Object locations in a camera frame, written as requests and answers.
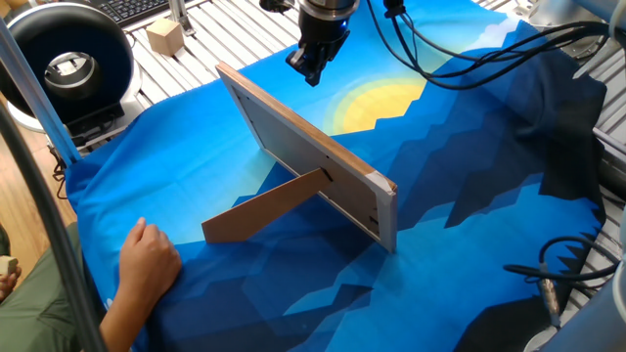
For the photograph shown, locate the blue landscape print cloth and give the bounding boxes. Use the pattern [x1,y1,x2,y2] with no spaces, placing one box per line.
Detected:
[66,0,607,352]

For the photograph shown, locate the black cable bundle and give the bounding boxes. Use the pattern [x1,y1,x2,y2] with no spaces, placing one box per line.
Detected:
[366,0,626,92]

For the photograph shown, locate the person's right hand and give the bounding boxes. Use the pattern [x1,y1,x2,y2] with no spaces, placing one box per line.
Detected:
[118,217,183,304]

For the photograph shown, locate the black keyboard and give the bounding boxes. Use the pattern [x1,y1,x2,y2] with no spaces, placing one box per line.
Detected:
[87,0,192,28]

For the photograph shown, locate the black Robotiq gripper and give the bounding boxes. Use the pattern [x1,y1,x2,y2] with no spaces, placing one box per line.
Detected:
[286,7,352,88]

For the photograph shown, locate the metal stand bracket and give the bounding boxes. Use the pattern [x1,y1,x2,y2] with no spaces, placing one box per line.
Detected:
[167,0,197,36]

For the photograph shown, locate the green trousers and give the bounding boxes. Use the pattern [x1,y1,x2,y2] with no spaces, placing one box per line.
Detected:
[0,222,107,352]

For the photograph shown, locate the black round ring lamp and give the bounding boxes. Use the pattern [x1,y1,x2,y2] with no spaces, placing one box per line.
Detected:
[0,2,143,148]

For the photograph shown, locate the black lamp cable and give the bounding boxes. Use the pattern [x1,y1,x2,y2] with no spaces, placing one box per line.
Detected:
[47,144,69,201]

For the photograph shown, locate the large wooden cube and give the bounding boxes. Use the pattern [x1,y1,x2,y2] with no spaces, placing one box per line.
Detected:
[145,18,186,58]

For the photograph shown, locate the black foreground tube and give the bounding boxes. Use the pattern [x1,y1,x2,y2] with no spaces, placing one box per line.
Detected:
[0,105,107,352]

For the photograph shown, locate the aluminium frame post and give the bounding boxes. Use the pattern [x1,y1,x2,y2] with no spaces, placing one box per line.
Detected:
[0,19,82,167]

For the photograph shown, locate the person's left hand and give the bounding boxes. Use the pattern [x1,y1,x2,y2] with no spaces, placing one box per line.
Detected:
[0,266,23,302]

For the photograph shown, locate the wooden picture frame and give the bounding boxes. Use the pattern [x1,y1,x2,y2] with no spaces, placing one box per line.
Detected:
[201,61,398,254]

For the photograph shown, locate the black cable with metal plug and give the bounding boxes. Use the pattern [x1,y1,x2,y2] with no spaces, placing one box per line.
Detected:
[502,237,620,329]

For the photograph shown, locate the person's right forearm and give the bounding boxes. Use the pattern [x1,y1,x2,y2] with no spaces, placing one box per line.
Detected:
[97,287,160,352]

